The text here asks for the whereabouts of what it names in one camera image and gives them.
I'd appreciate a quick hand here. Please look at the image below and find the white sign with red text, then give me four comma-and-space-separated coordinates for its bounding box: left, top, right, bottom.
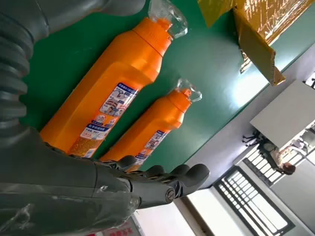
85, 221, 138, 236

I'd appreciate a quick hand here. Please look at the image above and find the yellow-taped cardboard box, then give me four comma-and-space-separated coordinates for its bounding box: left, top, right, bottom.
197, 0, 315, 87

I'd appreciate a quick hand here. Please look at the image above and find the dark-framed window grille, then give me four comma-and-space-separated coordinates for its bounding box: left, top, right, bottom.
213, 166, 295, 236

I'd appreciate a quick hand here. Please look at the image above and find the white desk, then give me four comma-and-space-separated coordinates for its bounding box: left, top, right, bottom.
249, 80, 315, 150

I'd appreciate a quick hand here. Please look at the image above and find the green table mat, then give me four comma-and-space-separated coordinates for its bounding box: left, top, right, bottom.
20, 0, 315, 173

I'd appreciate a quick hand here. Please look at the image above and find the black office chair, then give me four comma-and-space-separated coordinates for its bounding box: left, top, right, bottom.
242, 128, 265, 147

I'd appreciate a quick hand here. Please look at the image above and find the person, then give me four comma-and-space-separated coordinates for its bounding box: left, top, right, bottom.
258, 138, 296, 177

